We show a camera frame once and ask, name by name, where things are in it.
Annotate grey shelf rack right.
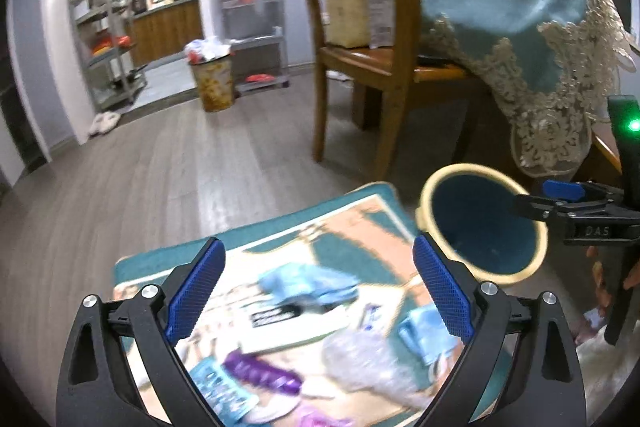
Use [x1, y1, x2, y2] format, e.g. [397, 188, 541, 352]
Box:
[220, 0, 290, 96]

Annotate metal shelf rack left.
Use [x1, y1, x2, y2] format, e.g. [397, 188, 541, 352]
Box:
[67, 0, 146, 112]

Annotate paper bag on chair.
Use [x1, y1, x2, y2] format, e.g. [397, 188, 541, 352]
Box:
[323, 0, 395, 49]

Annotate white medicine box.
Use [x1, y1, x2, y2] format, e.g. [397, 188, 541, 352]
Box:
[233, 284, 406, 355]

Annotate light blue blister pack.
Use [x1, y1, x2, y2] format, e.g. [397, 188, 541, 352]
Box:
[189, 357, 259, 426]

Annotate pink wrapper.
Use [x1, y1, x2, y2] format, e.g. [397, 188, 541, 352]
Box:
[294, 404, 355, 427]

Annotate floral kitchen trash can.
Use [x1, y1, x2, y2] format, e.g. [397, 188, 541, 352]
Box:
[184, 39, 234, 112]

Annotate yellow rimmed teal trash bin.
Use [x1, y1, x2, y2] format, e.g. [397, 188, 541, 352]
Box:
[416, 162, 548, 286]

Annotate blue face mask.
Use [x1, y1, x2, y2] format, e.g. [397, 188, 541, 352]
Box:
[398, 303, 460, 384]
[258, 263, 360, 308]

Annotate teal patterned floor cushion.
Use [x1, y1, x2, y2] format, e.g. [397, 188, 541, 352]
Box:
[112, 181, 516, 427]

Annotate purple tube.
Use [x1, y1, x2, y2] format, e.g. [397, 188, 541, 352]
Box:
[222, 350, 304, 395]

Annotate white slippers pair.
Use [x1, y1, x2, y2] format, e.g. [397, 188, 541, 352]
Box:
[89, 112, 122, 136]

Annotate person's right hand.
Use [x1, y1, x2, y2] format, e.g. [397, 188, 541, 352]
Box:
[592, 260, 639, 317]

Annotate teal lace tablecloth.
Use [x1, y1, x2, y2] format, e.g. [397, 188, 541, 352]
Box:
[420, 0, 636, 178]

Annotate clear plastic wrap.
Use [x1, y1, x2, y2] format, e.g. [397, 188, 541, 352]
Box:
[322, 331, 433, 410]

